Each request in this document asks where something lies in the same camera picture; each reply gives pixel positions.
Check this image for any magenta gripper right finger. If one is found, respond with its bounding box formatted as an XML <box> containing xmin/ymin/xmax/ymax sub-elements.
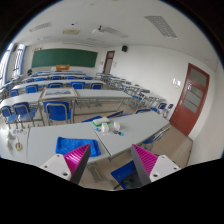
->
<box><xmin>130</xmin><ymin>143</ymin><xmax>181</xmax><ymax>187</ymax></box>

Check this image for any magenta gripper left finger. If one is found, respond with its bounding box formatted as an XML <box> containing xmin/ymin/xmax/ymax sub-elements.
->
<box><xmin>40</xmin><ymin>143</ymin><xmax>92</xmax><ymax>185</ymax></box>

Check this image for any blue towel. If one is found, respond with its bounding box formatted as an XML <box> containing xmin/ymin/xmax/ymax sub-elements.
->
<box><xmin>55</xmin><ymin>137</ymin><xmax>101</xmax><ymax>157</ymax></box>

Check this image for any grey desk with towel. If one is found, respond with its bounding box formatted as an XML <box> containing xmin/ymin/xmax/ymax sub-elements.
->
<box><xmin>27</xmin><ymin>123</ymin><xmax>109</xmax><ymax>166</ymax></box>

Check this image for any blue chair under table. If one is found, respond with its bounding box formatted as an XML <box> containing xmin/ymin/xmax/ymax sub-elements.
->
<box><xmin>111</xmin><ymin>161</ymin><xmax>141</xmax><ymax>190</ymax></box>

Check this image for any grey desk right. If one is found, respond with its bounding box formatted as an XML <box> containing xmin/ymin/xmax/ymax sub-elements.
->
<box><xmin>91</xmin><ymin>112</ymin><xmax>169</xmax><ymax>157</ymax></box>

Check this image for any white tissue pack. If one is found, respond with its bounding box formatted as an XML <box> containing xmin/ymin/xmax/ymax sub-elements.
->
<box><xmin>101</xmin><ymin>123</ymin><xmax>109</xmax><ymax>133</ymax></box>

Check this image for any white cup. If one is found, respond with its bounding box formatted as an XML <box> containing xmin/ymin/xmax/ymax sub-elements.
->
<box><xmin>114</xmin><ymin>121</ymin><xmax>120</xmax><ymax>131</ymax></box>

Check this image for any blue chair front middle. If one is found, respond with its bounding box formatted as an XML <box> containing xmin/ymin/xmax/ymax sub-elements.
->
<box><xmin>43</xmin><ymin>101</ymin><xmax>71</xmax><ymax>124</ymax></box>

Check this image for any small jar on left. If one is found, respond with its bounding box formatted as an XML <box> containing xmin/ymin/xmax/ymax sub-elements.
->
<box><xmin>15</xmin><ymin>141</ymin><xmax>22</xmax><ymax>151</ymax></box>

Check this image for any framed picture on desk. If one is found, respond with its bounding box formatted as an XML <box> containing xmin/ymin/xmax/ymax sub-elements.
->
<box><xmin>40</xmin><ymin>88</ymin><xmax>77</xmax><ymax>99</ymax></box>

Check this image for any red near door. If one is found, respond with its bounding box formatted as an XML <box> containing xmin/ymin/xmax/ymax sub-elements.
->
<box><xmin>170</xmin><ymin>64</ymin><xmax>210</xmax><ymax>136</ymax></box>

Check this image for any red door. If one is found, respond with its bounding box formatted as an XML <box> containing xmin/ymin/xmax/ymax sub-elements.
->
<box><xmin>170</xmin><ymin>64</ymin><xmax>210</xmax><ymax>136</ymax></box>
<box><xmin>103</xmin><ymin>51</ymin><xmax>115</xmax><ymax>74</ymax></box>

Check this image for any blue chair front left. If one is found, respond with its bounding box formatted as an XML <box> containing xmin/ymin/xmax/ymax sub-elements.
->
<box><xmin>12</xmin><ymin>102</ymin><xmax>37</xmax><ymax>125</ymax></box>

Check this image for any wooden lectern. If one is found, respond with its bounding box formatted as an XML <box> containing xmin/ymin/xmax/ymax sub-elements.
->
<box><xmin>56</xmin><ymin>65</ymin><xmax>70</xmax><ymax>71</ymax></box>

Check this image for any green chalkboard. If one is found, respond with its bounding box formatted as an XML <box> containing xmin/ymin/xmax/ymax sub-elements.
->
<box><xmin>32</xmin><ymin>48</ymin><xmax>98</xmax><ymax>68</ymax></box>

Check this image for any red far door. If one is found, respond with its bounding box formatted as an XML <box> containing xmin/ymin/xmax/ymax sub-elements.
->
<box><xmin>103</xmin><ymin>51</ymin><xmax>115</xmax><ymax>74</ymax></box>

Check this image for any ceiling projector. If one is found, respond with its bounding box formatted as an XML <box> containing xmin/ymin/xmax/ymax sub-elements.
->
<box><xmin>92</xmin><ymin>26</ymin><xmax>105</xmax><ymax>35</ymax></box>

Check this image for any black wall speaker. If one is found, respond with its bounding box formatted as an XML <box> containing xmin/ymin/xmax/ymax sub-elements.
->
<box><xmin>122</xmin><ymin>45</ymin><xmax>128</xmax><ymax>52</ymax></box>

